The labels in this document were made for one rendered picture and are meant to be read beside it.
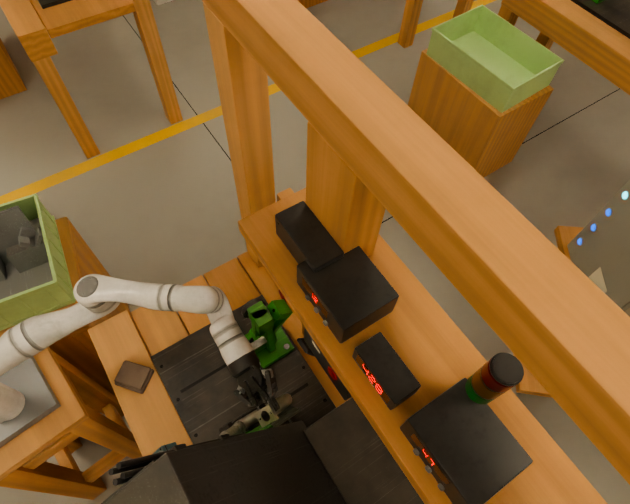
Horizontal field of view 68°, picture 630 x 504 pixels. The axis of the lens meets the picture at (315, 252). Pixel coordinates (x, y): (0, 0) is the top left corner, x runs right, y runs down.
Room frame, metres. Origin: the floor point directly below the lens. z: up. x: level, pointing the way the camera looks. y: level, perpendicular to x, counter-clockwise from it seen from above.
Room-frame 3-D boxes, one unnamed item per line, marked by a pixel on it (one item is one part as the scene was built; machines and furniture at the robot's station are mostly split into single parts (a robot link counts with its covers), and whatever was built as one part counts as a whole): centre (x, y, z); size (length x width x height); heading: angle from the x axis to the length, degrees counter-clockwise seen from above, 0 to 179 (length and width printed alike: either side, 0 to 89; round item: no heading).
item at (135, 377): (0.39, 0.55, 0.91); 0.10 x 0.08 x 0.03; 75
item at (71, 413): (0.28, 0.92, 0.83); 0.32 x 0.32 x 0.04; 43
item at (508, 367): (0.22, -0.29, 1.71); 0.05 x 0.05 x 0.04
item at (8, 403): (0.28, 0.92, 0.97); 0.09 x 0.09 x 0.17; 50
